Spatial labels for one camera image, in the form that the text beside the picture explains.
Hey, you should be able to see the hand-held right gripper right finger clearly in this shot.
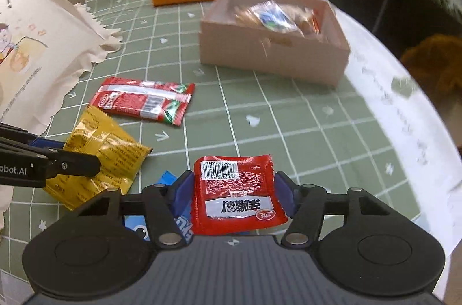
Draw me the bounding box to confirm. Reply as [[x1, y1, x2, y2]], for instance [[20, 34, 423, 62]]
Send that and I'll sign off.
[[274, 172, 394, 248]]

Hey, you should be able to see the rice cracker packet orange edge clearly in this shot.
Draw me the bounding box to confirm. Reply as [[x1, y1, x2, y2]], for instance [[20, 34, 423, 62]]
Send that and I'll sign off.
[[296, 7, 323, 36]]

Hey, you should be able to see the blue and white snack packet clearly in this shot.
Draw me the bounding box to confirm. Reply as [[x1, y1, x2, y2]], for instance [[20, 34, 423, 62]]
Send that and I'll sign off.
[[124, 171, 195, 241]]

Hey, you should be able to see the long red snack packet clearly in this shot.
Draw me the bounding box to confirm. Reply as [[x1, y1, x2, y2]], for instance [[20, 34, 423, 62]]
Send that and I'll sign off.
[[88, 77, 195, 127]]

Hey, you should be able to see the cream printed paper bag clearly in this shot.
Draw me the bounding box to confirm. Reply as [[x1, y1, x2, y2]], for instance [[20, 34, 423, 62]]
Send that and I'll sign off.
[[0, 0, 122, 233]]

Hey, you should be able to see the green grid tablecloth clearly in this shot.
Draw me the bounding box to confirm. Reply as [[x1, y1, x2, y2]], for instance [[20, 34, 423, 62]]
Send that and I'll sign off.
[[0, 0, 398, 255]]

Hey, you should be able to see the square red snack packet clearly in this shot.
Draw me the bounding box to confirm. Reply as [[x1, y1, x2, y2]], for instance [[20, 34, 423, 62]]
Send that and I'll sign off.
[[193, 153, 289, 236]]

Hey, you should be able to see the clear pastry packet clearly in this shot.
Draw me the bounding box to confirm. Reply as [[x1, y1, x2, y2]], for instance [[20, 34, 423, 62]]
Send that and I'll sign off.
[[234, 3, 262, 27]]

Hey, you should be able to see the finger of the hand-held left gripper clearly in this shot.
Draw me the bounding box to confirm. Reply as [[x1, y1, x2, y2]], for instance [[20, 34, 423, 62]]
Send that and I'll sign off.
[[0, 124, 66, 151], [36, 148, 102, 179]]

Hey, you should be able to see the yellow snack packet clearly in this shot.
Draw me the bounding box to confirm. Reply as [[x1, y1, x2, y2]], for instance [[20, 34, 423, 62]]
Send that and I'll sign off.
[[63, 106, 153, 183], [42, 164, 135, 211]]

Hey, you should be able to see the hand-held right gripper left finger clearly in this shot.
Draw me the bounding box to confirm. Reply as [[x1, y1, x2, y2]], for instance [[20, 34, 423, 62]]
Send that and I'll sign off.
[[77, 171, 195, 248]]

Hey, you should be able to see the brown plush toy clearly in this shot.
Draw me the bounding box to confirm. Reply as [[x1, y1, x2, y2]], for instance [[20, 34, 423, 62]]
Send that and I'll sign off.
[[400, 34, 462, 104]]

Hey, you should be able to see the clear snack packet blue label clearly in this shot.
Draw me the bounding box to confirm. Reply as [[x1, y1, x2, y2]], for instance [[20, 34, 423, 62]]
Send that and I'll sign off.
[[252, 1, 291, 33]]

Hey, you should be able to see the pink cardboard box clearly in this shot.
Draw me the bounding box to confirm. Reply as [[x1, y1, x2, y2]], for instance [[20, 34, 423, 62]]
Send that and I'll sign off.
[[200, 0, 351, 87]]

